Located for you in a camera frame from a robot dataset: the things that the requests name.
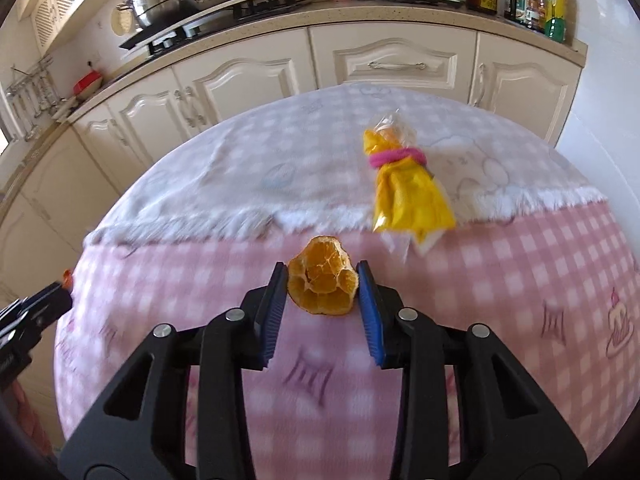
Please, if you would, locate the pink checked fleece blanket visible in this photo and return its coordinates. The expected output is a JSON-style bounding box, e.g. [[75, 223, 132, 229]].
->
[[52, 82, 640, 471]]

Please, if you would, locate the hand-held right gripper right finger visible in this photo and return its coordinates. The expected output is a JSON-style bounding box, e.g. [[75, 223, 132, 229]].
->
[[354, 260, 588, 480]]

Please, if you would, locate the yellow snack bag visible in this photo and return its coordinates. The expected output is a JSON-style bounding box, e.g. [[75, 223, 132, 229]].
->
[[362, 112, 457, 257]]

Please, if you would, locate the red bowl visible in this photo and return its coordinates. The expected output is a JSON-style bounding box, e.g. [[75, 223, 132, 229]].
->
[[73, 71, 105, 97]]

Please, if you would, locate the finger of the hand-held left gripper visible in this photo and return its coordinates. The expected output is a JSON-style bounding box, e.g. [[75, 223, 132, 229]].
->
[[0, 281, 74, 342]]

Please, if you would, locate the black gas hob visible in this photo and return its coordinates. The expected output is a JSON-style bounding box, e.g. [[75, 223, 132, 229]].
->
[[119, 0, 312, 57]]

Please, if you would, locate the green and yellow jar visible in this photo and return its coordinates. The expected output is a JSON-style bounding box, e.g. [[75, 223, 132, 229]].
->
[[543, 0, 569, 44]]

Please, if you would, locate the cream louvred wall cabinet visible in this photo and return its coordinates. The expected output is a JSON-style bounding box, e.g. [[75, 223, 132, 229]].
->
[[17, 0, 87, 57]]

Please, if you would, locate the metal cabinet handle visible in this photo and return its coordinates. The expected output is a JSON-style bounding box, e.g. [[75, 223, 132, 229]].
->
[[187, 86, 207, 126], [474, 66, 490, 107], [173, 89, 194, 129]]

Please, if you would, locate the pink hair tie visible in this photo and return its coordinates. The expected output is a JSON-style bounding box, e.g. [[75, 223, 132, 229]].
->
[[368, 147, 430, 170]]

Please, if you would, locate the cream kitchen base cabinet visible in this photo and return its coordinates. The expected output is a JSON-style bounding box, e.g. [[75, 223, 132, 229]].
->
[[0, 25, 586, 311]]

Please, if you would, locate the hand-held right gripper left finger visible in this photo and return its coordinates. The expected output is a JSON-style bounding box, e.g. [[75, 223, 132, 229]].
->
[[59, 261, 289, 480]]

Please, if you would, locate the hanging utensil rack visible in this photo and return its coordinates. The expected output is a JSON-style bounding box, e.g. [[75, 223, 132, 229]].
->
[[4, 56, 59, 137]]

